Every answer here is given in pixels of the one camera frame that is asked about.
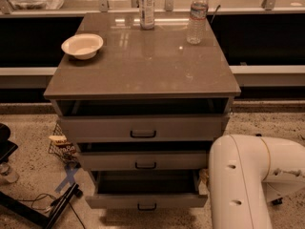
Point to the plastic bottle on floor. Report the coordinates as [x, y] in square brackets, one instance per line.
[8, 173]

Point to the grey drawer cabinet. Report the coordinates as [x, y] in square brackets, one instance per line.
[144, 72]

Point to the grey drawer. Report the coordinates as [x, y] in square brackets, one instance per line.
[139, 128]
[146, 190]
[131, 161]

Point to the black stand leg left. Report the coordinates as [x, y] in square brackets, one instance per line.
[44, 217]

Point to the white paper bowl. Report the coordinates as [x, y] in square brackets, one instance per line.
[83, 46]

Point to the grey bottom drawer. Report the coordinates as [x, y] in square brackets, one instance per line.
[146, 190]

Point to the wire basket with snacks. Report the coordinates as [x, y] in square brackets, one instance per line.
[60, 147]

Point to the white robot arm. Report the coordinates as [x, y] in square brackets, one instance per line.
[246, 172]

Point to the grey top drawer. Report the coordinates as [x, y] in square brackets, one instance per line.
[139, 128]

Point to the black stand leg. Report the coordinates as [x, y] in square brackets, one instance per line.
[277, 201]
[44, 217]

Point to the clear water bottle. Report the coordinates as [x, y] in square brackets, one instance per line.
[197, 21]

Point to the blue tape cross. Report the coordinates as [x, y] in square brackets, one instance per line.
[70, 171]

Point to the black stand leg right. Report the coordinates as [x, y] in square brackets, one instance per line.
[277, 201]

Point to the labelled drink bottle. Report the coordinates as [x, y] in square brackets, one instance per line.
[146, 8]

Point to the grey middle drawer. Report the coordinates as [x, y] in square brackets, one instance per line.
[131, 161]

